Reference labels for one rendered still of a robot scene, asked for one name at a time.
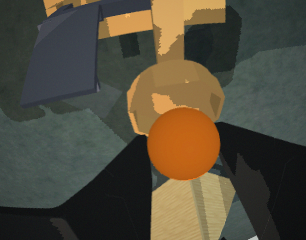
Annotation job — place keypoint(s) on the orange ball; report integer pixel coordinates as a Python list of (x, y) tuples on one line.
[(183, 144)]

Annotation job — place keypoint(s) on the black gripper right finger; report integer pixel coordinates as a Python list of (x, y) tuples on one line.
[(269, 176)]

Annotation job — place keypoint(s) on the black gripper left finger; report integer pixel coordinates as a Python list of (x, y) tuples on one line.
[(115, 205)]

